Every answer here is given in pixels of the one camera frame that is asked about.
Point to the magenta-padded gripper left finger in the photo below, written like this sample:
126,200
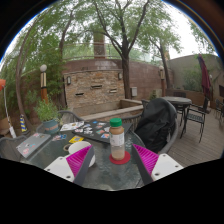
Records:
60,168

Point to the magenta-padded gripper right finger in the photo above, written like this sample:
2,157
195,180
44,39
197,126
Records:
165,166

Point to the green-capped brown drink bottle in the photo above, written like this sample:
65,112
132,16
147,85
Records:
117,140

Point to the white ceramic mug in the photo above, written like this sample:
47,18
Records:
78,146

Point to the small blue sticker card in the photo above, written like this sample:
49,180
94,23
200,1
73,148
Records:
59,137

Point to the yellow card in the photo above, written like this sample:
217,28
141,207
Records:
76,139

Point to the white sticker sheet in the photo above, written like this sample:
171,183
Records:
71,126

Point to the potted plant in blue pot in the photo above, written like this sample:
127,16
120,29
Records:
48,125

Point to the black laptop with stickers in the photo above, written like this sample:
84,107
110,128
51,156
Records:
100,131

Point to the black metal patio chair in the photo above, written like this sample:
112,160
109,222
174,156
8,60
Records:
219,108
195,117

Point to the round dark patio table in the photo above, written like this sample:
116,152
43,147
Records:
176,100

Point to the leaning pale trunk tree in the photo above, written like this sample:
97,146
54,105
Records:
19,86

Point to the dark forked trunk tree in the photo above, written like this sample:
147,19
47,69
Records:
126,80

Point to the closed maroon patio umbrella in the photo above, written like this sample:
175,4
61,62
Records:
204,76

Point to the slim trunk tree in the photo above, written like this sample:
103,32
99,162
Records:
163,66

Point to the orange patio umbrella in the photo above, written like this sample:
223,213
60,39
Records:
1,84

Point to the blue yellow striped post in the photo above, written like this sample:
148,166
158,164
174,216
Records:
23,124

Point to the grey wall utility box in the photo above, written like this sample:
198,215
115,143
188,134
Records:
134,91

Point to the wooden globe lamp post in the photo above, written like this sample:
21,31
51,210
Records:
43,86

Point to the wall lantern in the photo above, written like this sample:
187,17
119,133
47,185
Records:
69,80
120,76

